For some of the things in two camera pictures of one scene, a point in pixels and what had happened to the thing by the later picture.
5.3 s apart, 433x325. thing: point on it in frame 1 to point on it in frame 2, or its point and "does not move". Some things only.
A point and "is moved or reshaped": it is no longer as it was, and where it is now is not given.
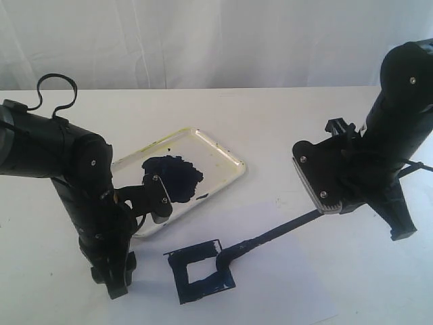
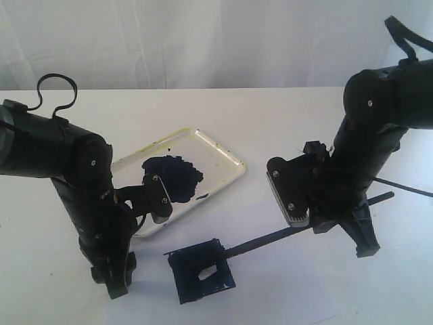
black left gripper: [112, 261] does not move
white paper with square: [290, 279] does not move
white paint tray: [175, 173] does not move
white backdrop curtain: [206, 44] does not move
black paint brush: [225, 258] is moved or reshaped
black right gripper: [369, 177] to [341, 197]
